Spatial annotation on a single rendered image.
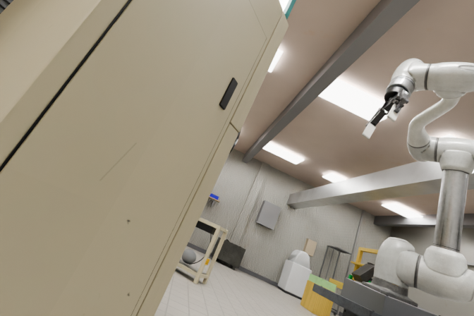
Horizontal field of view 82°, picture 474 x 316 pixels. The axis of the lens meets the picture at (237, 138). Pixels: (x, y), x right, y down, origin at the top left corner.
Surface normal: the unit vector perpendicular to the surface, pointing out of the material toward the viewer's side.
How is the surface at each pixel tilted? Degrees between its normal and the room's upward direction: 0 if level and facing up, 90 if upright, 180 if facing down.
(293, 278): 90
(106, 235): 90
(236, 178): 90
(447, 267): 96
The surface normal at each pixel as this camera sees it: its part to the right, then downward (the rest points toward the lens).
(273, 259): 0.18, -0.29
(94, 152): 0.81, 0.15
